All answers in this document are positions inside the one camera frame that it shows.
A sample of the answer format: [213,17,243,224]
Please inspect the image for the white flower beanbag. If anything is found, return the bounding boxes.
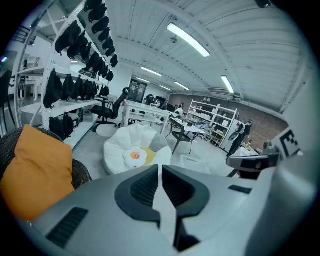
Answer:
[103,123,173,176]

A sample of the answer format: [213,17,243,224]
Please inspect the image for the clear plastic storage bin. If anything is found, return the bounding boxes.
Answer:
[177,154,213,175]

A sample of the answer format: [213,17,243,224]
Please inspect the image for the white rectangular table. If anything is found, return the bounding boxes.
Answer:
[119,99,174,136]

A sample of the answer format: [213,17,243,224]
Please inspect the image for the white metal shelving rack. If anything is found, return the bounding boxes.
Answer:
[12,0,118,151]

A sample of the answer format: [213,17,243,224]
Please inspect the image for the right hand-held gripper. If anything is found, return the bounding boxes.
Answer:
[226,126,305,173]

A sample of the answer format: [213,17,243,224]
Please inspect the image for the small egg-shaped plush toy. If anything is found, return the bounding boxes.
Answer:
[122,146,148,168]

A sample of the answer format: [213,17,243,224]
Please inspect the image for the white shelf unit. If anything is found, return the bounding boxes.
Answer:
[186,98,239,148]

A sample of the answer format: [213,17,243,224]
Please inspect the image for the rows of black bags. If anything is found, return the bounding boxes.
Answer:
[42,0,120,141]

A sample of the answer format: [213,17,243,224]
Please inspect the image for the tall white cabinet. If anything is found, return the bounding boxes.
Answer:
[219,119,242,154]

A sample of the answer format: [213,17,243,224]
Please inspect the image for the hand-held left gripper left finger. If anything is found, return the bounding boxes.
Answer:
[114,164,161,223]

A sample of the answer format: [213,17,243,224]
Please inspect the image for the black office chair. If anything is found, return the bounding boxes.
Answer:
[90,86,131,133]
[144,93,158,106]

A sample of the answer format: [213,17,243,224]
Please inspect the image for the grey pillow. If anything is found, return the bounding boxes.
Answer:
[148,133,170,153]

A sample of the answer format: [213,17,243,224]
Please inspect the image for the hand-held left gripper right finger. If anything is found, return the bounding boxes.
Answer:
[161,164,210,219]

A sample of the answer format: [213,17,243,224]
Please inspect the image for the orange pillow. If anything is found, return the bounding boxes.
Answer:
[0,124,76,222]

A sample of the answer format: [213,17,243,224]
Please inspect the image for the ceiling tube light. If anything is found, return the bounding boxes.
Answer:
[220,75,236,95]
[174,81,191,91]
[140,66,163,77]
[166,22,211,58]

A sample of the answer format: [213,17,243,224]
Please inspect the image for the dark wicker chair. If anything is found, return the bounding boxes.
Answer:
[0,126,93,191]

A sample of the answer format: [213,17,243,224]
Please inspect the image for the dark wicker table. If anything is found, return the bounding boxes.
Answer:
[164,116,206,155]

